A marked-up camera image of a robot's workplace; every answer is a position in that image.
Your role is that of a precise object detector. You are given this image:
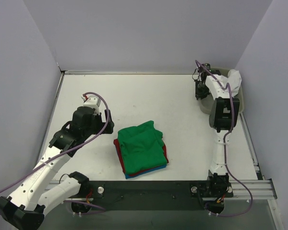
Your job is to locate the blue t shirt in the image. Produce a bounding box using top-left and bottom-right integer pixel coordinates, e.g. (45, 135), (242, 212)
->
(125, 164), (167, 179)

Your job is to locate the grey plastic tray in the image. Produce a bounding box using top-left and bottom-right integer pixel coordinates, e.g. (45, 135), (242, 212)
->
(198, 68), (245, 115)

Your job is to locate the white t shirt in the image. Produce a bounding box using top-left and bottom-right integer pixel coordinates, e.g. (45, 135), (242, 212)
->
(216, 69), (242, 97)

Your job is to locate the purple cable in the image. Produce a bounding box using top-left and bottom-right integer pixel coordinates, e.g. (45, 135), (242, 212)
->
(0, 92), (111, 216)
(194, 59), (254, 218)

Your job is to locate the aluminium rail profile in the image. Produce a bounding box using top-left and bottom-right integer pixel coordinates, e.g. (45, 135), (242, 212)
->
(49, 180), (277, 202)

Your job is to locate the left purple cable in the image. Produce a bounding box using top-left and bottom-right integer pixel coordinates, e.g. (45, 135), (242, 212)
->
(0, 92), (111, 216)

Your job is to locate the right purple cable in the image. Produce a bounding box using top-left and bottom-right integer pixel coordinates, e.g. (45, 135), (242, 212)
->
(194, 59), (254, 218)

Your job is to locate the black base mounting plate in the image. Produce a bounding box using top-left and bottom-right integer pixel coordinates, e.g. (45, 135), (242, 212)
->
(71, 181), (235, 215)

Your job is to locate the green t shirt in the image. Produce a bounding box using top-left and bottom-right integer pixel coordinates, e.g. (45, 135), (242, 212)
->
(118, 120), (168, 175)

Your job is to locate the red t shirt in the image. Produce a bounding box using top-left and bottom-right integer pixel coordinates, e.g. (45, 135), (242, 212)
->
(113, 139), (169, 175)

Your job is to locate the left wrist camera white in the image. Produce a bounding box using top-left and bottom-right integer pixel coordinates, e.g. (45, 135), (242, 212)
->
(81, 94), (101, 115)

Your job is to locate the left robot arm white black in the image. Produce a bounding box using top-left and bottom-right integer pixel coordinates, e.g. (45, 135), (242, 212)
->
(0, 106), (114, 230)

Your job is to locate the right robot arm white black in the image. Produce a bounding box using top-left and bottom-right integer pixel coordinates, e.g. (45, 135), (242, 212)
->
(194, 61), (240, 203)

